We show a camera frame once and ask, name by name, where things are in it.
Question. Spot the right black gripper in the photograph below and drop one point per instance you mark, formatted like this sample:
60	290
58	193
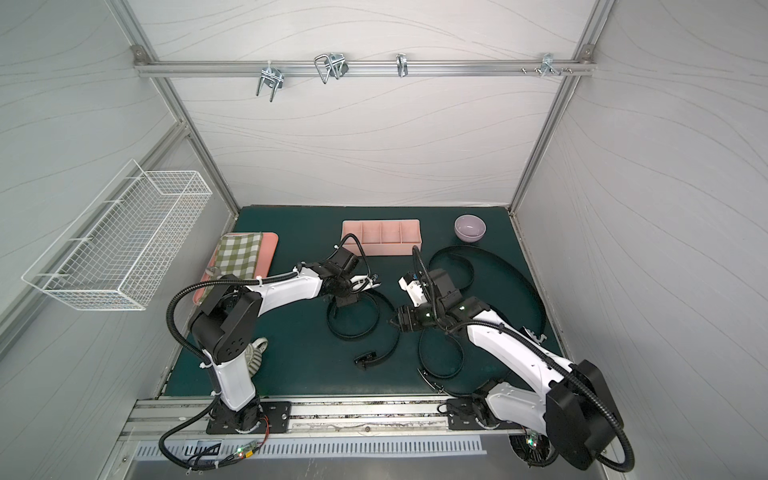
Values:
407	318

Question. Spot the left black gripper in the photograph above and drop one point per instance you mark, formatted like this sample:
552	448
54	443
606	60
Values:
346	294

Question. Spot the pink compartment storage box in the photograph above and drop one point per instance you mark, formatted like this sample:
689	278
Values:
385	237

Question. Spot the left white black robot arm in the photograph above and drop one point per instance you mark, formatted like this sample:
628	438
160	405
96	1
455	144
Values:
223	324

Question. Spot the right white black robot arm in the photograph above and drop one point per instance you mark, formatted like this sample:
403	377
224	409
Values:
568	405

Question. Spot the dark green table mat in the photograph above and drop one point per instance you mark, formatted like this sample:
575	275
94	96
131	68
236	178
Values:
304	357

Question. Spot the pink plastic tray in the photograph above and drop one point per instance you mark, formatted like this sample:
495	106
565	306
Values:
267	252

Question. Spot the purple small bowl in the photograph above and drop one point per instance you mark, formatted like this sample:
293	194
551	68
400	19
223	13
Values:
469	228

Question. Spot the green checkered cloth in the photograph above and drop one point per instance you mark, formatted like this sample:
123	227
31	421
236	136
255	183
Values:
236	254

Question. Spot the grey ribbed ceramic mug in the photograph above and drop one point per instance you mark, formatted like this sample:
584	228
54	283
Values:
254	355

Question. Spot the metal hook clamp left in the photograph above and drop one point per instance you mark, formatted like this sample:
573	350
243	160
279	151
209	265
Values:
271	79

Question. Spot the metal hook clamp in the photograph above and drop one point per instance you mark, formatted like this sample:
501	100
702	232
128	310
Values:
271	79
547	67
331	65

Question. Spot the metal hook clamp centre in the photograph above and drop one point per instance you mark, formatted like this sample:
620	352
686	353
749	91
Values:
331	65

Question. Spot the metal hook clamp right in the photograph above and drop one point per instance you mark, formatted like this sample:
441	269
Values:
547	67

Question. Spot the metal ring clamp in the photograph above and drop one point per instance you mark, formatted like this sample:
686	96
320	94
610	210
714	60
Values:
401	65

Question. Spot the white wire basket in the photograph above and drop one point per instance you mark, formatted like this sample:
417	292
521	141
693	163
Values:
114	254

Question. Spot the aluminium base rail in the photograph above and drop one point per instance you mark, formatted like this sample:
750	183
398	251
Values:
309	416

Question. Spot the aluminium crossbar rail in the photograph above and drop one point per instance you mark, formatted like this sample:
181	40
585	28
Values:
357	68

